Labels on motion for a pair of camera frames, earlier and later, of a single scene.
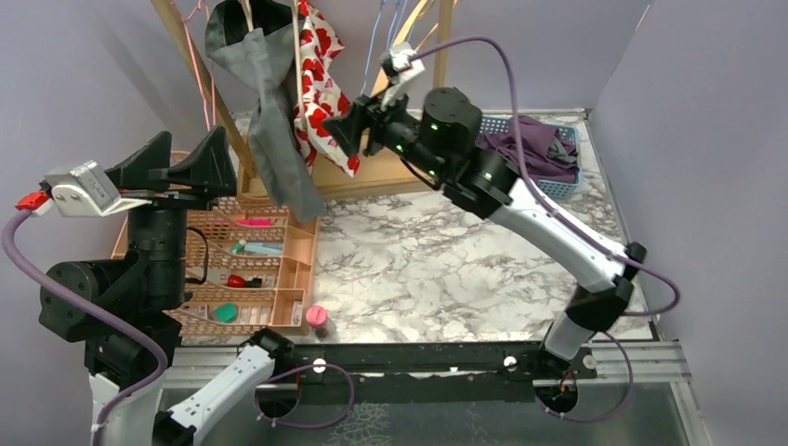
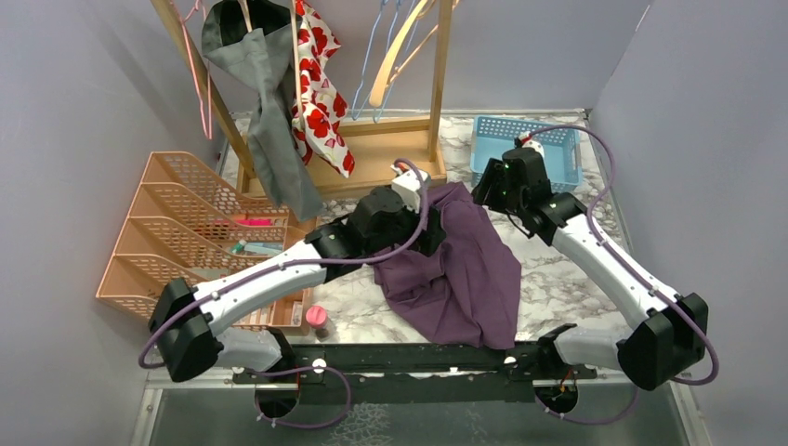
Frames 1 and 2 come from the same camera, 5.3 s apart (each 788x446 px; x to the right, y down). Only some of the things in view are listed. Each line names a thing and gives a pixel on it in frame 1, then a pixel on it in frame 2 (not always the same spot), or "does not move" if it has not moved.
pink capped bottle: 318,318 does not move
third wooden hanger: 383,78 does not move
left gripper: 210,169 → 434,234
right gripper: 362,117 → 486,190
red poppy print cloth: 324,98 does not move
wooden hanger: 245,4 does not move
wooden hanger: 298,59 does not move
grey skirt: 256,38 does not move
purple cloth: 535,138 → 468,293
